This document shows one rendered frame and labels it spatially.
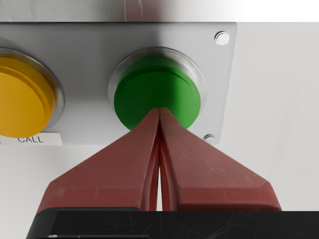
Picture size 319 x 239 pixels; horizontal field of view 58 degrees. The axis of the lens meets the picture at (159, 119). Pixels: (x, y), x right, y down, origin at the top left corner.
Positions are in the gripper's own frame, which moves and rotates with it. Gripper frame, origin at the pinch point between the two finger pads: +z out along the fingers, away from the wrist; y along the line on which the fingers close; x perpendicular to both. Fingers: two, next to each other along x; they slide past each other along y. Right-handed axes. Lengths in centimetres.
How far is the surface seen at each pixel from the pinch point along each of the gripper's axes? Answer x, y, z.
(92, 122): 1.3, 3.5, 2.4
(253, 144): 11.4, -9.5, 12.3
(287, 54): 1.8, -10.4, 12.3
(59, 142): 2.7, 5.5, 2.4
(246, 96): 5.8, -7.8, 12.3
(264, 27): -0.4, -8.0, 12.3
